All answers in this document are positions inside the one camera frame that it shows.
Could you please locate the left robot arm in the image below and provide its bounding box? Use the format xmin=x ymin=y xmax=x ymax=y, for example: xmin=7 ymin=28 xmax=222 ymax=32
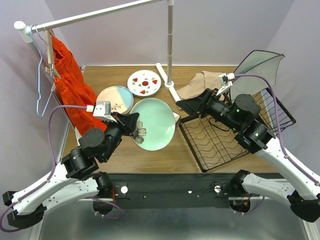
xmin=2 ymin=112 xmax=140 ymax=232

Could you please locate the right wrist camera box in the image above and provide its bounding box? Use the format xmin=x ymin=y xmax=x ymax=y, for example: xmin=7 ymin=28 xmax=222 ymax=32
xmin=216 ymin=73 xmax=235 ymax=96

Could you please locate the black wire dish rack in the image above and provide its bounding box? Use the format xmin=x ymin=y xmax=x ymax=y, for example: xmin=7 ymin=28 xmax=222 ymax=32
xmin=178 ymin=88 xmax=297 ymax=173

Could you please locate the wooden clip hanger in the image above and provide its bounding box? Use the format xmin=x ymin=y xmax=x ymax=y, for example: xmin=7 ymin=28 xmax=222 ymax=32
xmin=44 ymin=30 xmax=61 ymax=79

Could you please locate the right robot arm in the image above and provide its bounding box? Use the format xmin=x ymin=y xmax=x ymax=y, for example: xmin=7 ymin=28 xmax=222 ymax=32
xmin=176 ymin=88 xmax=320 ymax=223

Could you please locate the white blue rimmed plate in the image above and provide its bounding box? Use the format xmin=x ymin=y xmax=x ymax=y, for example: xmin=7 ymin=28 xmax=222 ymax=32
xmin=127 ymin=69 xmax=162 ymax=95

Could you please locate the square leaf pattern plate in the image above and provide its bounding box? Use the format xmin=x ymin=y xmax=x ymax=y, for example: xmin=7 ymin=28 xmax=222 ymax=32
xmin=172 ymin=111 xmax=181 ymax=125

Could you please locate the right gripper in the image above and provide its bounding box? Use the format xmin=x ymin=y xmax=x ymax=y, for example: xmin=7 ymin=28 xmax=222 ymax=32
xmin=175 ymin=87 xmax=241 ymax=132

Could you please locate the orange garment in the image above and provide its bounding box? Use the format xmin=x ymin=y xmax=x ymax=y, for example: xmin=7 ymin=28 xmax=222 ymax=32
xmin=51 ymin=37 xmax=107 ymax=135

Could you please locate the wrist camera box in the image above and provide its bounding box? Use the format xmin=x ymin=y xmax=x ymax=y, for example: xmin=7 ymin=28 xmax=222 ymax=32
xmin=86 ymin=101 xmax=117 ymax=123
xmin=216 ymin=73 xmax=235 ymax=96

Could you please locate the blue wire hanger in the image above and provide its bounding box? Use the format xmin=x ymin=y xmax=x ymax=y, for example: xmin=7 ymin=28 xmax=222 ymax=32
xmin=30 ymin=32 xmax=53 ymax=118

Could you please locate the white clothes rack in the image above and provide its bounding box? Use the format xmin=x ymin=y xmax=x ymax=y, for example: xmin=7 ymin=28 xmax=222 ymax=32
xmin=13 ymin=0 xmax=186 ymax=111

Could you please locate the black mounting rail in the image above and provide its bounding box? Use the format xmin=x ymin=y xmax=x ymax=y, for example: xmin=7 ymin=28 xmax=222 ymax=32
xmin=82 ymin=172 xmax=293 ymax=210

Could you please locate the large square green plate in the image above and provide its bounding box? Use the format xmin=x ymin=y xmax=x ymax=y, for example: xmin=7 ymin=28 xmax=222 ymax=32
xmin=233 ymin=50 xmax=285 ymax=75

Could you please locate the cream and teal plate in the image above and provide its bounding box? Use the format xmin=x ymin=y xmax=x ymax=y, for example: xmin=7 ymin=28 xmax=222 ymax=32
xmin=96 ymin=86 xmax=134 ymax=114

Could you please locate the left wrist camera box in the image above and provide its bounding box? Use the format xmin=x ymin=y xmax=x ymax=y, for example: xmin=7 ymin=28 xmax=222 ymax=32
xmin=86 ymin=101 xmax=117 ymax=123

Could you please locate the beige cloth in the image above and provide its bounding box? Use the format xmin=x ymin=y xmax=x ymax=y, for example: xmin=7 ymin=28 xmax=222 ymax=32
xmin=176 ymin=70 xmax=222 ymax=100

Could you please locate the green round plate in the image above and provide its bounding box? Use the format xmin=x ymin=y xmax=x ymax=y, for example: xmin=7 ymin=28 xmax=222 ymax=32
xmin=131 ymin=98 xmax=176 ymax=151

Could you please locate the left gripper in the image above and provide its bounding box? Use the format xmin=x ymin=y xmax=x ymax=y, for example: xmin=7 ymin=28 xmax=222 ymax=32
xmin=101 ymin=112 xmax=140 ymax=162

